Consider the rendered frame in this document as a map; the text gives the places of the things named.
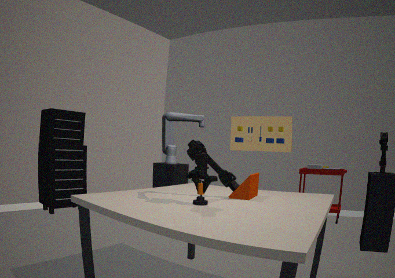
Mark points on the orange tapered knob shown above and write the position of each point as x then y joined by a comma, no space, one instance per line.
200,189

